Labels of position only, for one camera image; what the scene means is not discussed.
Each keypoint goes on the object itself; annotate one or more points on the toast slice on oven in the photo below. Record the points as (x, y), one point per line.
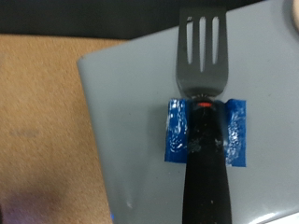
(296, 15)

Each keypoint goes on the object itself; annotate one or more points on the grey toaster oven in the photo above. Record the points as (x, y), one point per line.
(264, 93)

